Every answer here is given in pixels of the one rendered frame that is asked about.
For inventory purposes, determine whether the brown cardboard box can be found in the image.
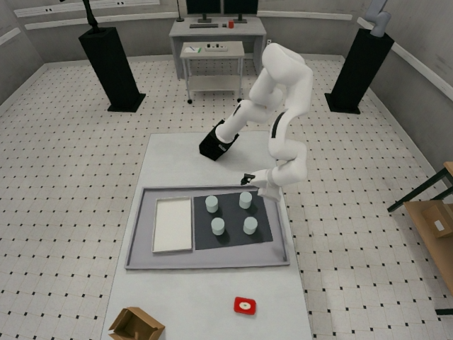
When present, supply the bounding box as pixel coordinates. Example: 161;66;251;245
108;307;165;340

